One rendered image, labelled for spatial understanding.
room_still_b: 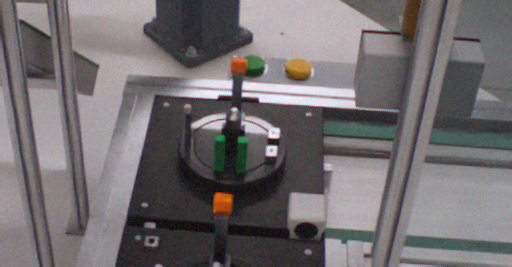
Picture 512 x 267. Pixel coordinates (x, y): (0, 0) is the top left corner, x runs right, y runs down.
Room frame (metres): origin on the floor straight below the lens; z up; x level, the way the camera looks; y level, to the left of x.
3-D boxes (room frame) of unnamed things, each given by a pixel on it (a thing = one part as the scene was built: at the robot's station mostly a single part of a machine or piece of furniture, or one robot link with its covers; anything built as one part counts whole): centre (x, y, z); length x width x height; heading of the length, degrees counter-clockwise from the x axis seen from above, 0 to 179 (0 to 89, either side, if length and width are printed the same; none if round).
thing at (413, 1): (0.68, -0.24, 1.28); 0.05 x 0.05 x 0.05
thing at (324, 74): (1.03, -0.17, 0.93); 0.21 x 0.07 x 0.06; 83
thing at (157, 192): (0.82, -0.06, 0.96); 0.24 x 0.24 x 0.02; 83
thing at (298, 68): (1.03, -0.17, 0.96); 0.04 x 0.04 x 0.02
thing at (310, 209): (0.71, -0.15, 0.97); 0.05 x 0.05 x 0.04; 83
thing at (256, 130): (0.82, -0.06, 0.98); 0.14 x 0.14 x 0.02
